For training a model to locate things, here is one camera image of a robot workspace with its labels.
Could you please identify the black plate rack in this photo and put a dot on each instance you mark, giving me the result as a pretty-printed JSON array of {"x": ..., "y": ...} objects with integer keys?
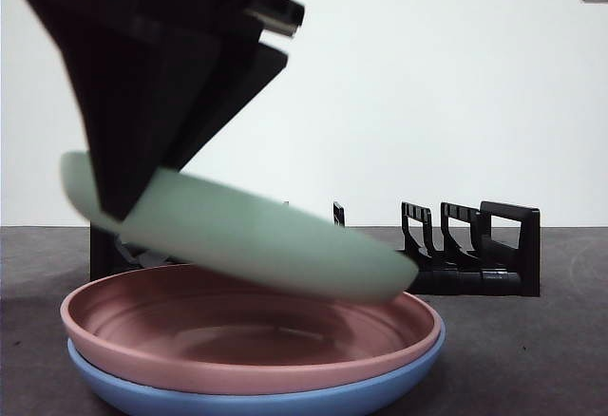
[{"x": 529, "y": 254}]

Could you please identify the blue plate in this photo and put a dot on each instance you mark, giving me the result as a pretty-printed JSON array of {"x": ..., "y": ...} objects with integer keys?
[{"x": 237, "y": 402}]

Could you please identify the pale green plate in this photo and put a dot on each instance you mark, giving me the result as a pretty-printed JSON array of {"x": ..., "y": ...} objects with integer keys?
[{"x": 261, "y": 240}]

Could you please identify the pink plate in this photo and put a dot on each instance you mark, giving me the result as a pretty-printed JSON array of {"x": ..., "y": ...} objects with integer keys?
[{"x": 142, "y": 366}]

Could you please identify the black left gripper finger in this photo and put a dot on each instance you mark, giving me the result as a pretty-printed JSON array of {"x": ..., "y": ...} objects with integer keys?
[
  {"x": 228, "y": 88},
  {"x": 128, "y": 102}
]

